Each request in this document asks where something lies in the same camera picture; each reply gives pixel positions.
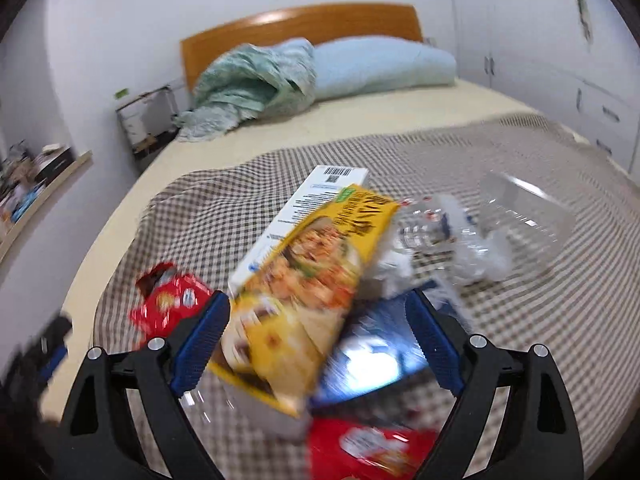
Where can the white wardrobe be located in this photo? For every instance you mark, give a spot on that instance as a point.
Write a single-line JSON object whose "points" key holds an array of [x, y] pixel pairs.
{"points": [[525, 35]]}

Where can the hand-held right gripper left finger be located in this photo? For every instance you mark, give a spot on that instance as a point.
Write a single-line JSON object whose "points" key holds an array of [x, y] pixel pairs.
{"points": [[207, 330]]}

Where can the pile of boxes and bags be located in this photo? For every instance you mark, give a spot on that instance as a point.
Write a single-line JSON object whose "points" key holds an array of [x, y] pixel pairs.
{"points": [[20, 195]]}

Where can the black box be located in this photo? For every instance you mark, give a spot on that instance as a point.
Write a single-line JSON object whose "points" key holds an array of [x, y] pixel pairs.
{"points": [[57, 162]]}

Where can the white milk carton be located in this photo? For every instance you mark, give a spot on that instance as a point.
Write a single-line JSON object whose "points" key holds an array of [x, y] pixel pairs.
{"points": [[320, 185]]}

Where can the green patterned quilt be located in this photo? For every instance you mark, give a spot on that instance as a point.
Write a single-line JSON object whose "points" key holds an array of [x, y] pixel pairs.
{"points": [[240, 85]]}

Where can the large red snack packet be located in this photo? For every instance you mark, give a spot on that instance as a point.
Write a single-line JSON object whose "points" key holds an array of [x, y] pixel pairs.
{"points": [[360, 450]]}

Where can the clear plastic bag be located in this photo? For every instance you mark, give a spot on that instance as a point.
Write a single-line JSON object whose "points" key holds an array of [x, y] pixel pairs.
{"points": [[387, 270]]}

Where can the brown checked blanket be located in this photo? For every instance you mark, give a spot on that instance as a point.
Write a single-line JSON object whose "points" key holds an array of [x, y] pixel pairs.
{"points": [[550, 285]]}

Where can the black bedside rack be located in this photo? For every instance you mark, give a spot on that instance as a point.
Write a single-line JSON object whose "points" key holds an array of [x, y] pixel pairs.
{"points": [[145, 120]]}

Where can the green cloth on wardrobe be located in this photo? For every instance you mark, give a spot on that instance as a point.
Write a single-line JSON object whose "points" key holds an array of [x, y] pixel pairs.
{"points": [[580, 5]]}

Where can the yellow snack packet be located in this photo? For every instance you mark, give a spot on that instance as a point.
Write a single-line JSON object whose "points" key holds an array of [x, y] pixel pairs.
{"points": [[300, 270]]}

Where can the clear plastic bottle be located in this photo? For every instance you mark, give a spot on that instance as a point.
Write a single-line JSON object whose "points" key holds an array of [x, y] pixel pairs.
{"points": [[440, 230]]}

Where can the window sill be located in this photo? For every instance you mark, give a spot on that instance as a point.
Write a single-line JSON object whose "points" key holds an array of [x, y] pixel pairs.
{"points": [[50, 187]]}

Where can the wooden bed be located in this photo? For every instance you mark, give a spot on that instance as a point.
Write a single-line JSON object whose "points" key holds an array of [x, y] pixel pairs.
{"points": [[350, 125]]}

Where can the small red snack packet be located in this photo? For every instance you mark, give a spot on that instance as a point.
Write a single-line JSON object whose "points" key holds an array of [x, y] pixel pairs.
{"points": [[165, 305]]}

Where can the blue snack packet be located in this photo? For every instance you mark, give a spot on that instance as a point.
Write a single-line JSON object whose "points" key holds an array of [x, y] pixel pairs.
{"points": [[370, 350]]}

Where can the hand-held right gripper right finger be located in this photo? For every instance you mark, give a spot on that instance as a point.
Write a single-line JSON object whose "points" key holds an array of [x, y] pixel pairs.
{"points": [[432, 340]]}

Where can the clear plastic container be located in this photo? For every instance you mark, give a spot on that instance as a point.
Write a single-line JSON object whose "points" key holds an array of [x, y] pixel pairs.
{"points": [[525, 210]]}

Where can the light blue pillow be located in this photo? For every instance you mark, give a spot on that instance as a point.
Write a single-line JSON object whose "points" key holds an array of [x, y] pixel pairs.
{"points": [[380, 65]]}

